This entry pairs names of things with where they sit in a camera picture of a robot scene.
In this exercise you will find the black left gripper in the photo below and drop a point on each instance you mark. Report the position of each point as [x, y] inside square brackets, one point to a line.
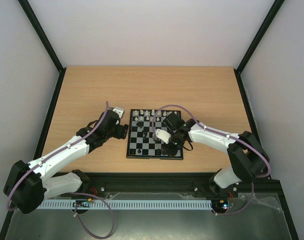
[122, 132]

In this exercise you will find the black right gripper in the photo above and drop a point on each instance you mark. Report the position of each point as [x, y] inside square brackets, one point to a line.
[169, 146]

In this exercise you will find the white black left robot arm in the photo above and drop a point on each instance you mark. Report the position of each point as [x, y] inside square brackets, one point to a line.
[29, 184]

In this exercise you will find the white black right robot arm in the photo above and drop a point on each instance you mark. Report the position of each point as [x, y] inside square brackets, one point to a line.
[248, 160]

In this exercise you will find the black white chess board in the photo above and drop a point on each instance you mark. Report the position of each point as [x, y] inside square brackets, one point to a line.
[141, 144]

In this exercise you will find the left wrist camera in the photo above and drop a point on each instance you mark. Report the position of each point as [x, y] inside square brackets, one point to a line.
[119, 111]

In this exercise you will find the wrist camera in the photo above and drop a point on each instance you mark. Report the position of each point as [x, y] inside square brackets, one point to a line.
[119, 111]
[162, 135]

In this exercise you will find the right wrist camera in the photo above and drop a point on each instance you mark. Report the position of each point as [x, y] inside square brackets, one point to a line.
[162, 135]

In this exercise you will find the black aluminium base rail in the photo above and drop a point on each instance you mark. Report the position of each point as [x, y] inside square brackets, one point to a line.
[196, 184]

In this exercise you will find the light blue cable duct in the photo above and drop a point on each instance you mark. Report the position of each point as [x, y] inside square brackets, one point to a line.
[126, 204]

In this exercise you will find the black frame post left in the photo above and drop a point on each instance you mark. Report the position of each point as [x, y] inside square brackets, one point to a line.
[29, 12]

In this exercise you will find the black frame post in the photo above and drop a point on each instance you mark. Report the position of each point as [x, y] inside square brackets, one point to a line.
[29, 12]
[270, 16]

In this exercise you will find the black frame post right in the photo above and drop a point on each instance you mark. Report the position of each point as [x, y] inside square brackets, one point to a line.
[270, 16]

